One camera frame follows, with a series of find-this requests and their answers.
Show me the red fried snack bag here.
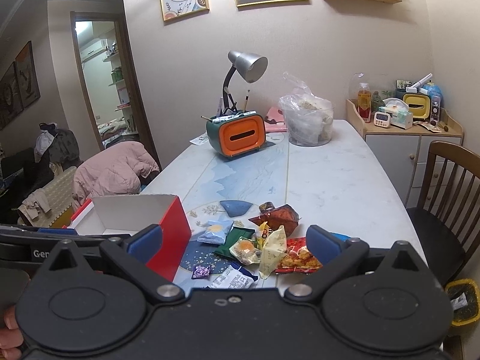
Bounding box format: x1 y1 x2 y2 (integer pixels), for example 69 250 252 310
275 237 323 274

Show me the red foil snack bag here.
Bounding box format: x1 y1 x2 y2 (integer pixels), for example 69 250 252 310
249 204 299 237

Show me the cream white snack packet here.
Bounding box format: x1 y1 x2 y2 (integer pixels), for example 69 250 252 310
259 225 287 279

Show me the purple candy wrapper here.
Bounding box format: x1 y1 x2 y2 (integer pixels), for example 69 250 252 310
191 265 212 280

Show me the yellow snack packet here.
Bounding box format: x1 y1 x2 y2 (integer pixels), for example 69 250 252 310
256 221 272 250

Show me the brown gold chocolate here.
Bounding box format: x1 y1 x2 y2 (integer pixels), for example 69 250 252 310
259 202 275 212

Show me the light blue sun snack packet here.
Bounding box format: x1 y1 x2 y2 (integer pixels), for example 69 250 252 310
197 220 233 245

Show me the egg yolk pastry packet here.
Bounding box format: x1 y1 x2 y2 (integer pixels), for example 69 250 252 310
229 237 261 266

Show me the dark green snack packet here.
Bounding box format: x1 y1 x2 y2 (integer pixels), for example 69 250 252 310
213 227 255 260

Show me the white blue printed packet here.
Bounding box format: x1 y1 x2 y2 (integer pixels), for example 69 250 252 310
207 265 258 289

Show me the clear plastic bag of snacks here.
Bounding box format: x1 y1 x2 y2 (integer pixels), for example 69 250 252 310
278 72 335 147

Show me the person's left hand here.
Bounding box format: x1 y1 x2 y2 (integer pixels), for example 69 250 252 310
0 306 24 360

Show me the red white cardboard box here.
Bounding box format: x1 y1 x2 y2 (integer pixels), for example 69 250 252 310
71 194 191 281

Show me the pink padded jacket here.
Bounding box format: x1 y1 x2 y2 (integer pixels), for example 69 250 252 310
72 141 160 211

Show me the white wooden cabinet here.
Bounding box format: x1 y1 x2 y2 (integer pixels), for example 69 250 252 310
346 99 464 208

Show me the brown wooden chair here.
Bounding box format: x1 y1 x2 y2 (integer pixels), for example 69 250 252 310
407 141 479 285

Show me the white digital timer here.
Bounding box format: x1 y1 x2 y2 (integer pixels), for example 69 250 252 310
373 111 391 128

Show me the green orange tissue box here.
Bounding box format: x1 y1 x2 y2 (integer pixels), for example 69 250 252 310
206 111 266 158

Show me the yellow waste bin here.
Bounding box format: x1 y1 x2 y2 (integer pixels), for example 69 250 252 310
445 279 479 328

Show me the orange drink bottle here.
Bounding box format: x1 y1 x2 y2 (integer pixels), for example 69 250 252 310
357 83 372 123

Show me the yellow tissue box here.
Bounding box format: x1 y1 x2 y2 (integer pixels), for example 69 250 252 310
403 93 431 120

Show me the silver desk lamp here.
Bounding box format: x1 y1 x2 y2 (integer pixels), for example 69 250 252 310
222 50 269 113

